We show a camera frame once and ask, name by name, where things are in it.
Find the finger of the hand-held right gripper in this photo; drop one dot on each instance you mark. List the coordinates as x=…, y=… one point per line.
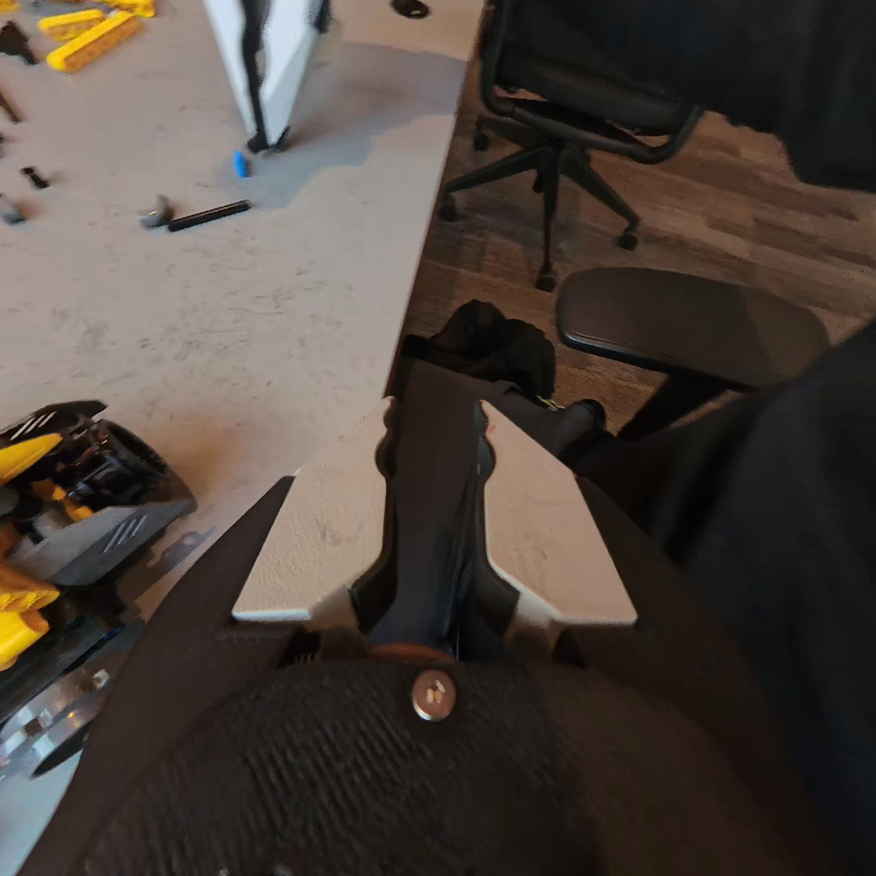
x=287, y=55
x=226, y=41

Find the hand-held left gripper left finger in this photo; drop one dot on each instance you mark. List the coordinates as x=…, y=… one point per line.
x=321, y=540

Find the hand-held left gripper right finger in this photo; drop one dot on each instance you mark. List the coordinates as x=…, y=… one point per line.
x=547, y=540

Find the yellow toy construction vehicle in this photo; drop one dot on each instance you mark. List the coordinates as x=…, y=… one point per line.
x=75, y=547

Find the black desk grommet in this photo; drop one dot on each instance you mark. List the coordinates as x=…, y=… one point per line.
x=412, y=7

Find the blue black pin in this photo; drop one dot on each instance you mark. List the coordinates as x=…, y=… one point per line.
x=241, y=164

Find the scattered yellow holed beams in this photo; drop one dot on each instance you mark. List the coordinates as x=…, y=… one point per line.
x=89, y=38

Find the black axle rod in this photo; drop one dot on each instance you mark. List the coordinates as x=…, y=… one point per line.
x=209, y=215

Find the dark cloth bag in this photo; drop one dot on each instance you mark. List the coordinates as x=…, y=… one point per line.
x=493, y=342

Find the person's black jacket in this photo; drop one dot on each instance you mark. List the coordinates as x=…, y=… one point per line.
x=787, y=547

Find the black padded chair armrest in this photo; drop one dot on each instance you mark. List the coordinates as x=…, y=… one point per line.
x=691, y=321

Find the black mesh office chair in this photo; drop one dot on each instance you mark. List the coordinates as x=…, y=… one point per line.
x=588, y=102

